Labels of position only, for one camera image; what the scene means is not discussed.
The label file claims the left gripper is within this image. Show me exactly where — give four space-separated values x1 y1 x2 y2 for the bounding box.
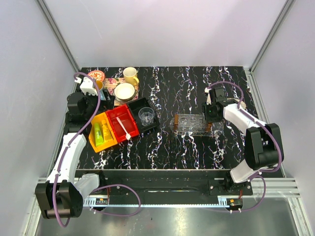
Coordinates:
77 88 115 119

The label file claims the yellow toothpaste tube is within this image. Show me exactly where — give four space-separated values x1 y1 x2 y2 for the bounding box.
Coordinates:
102 120 112 142

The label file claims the clear plastic cup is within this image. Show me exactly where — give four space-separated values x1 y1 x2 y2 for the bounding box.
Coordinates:
138 107 155 126

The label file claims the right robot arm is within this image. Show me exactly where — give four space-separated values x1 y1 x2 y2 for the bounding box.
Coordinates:
202 88 284 195

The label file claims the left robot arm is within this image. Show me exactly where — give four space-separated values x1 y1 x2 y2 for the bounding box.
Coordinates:
35 72 107 221

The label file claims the green toothpaste tube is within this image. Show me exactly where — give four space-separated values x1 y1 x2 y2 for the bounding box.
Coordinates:
94 122 104 147

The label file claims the blue mug orange inside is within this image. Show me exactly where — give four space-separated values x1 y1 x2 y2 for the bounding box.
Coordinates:
95 80 105 100

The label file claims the orange patterned bowl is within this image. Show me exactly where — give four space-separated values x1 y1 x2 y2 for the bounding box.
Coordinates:
88 70 105 82

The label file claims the clear acrylic rack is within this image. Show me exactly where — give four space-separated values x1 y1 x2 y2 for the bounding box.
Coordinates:
170 114 224 137

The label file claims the speckled round coaster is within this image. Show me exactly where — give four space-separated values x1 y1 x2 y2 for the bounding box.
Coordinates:
240 101 247 110

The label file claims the red plastic bin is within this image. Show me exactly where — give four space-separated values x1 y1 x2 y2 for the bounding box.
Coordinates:
105 104 139 143

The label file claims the yellow mug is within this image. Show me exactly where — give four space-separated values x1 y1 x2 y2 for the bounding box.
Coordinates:
123 67 139 86

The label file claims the yellow plastic bin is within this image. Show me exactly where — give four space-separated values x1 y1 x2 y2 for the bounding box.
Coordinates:
89 112 118 152

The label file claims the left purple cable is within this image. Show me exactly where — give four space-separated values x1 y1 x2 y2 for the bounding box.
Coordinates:
53 72 142 228

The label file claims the purple cable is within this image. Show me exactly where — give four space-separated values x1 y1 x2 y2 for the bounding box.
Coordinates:
206 82 285 213
53 72 142 228

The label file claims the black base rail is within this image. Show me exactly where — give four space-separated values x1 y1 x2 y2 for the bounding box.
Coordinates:
75 169 253 207

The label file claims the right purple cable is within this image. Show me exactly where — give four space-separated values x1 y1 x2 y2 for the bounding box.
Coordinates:
206 82 285 213

